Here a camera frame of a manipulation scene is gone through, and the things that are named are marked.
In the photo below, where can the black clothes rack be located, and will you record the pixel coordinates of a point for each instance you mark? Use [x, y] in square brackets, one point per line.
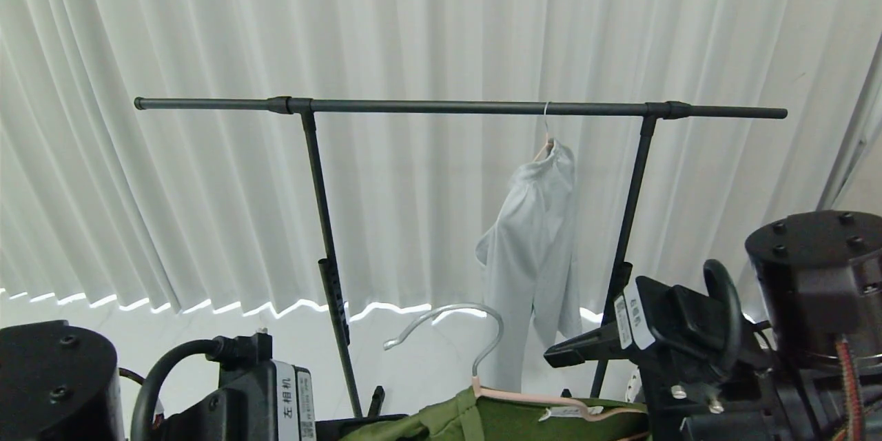
[448, 107]

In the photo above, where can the pink clothes hanger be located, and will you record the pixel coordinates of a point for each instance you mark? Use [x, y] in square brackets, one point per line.
[546, 124]
[517, 397]

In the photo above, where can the white curtain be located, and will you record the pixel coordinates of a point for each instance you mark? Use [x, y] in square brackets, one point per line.
[413, 14]

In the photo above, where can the green garment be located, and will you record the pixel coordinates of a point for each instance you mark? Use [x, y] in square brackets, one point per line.
[510, 424]

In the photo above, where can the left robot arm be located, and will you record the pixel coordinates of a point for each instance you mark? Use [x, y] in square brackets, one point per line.
[48, 379]

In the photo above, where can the pale grey shorts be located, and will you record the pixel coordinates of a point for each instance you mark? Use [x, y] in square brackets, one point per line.
[537, 234]

